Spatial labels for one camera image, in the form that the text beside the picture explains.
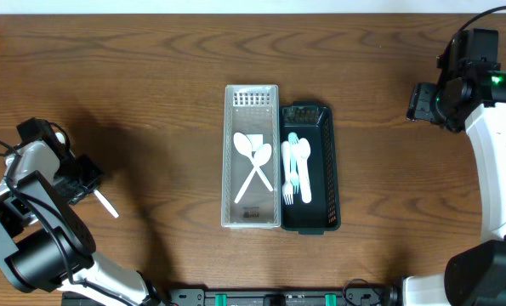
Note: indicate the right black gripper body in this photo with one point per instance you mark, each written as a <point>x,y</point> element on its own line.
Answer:
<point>439,106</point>

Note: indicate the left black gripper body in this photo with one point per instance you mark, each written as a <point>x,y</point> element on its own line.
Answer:
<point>85,179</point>

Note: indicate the white plastic spoon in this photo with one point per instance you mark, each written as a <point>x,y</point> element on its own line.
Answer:
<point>261,157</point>
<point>245,147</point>
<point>106,204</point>
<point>304,149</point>

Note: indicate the white plastic fork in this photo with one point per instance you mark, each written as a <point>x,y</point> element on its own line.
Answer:
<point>293,141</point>
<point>287,187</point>
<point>303,174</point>

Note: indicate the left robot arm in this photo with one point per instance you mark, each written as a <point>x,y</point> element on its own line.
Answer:
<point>44,245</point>

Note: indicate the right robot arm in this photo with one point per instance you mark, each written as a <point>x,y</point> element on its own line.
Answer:
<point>474,102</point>

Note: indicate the black plastic basket tray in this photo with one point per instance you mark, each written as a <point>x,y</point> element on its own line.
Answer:
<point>313,121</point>

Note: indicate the clear plastic basket tray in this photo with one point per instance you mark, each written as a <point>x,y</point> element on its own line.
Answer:
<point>254,111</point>

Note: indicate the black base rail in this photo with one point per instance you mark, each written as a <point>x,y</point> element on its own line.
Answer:
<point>360,295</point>

